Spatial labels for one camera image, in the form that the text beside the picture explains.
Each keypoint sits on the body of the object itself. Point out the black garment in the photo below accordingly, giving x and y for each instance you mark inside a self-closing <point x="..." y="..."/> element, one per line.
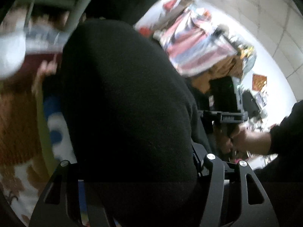
<point x="132" y="120"/>

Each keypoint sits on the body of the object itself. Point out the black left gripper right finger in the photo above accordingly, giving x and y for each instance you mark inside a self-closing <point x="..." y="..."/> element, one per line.
<point x="230" y="194"/>

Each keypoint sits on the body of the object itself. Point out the brown floral fleece blanket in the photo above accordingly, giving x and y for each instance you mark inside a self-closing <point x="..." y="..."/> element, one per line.
<point x="34" y="140"/>

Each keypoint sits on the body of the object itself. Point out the person's right hand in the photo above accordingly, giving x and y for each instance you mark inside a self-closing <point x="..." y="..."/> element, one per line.
<point x="249" y="141"/>

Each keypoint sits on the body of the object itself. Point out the striped pink white cloth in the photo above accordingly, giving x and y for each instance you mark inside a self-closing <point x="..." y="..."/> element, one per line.
<point x="187" y="34"/>

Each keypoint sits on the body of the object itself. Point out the grey metal bar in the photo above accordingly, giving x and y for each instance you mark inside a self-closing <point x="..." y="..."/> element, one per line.
<point x="68" y="2"/>

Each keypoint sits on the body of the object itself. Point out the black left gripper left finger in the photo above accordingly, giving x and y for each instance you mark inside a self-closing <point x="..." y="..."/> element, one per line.
<point x="59" y="203"/>

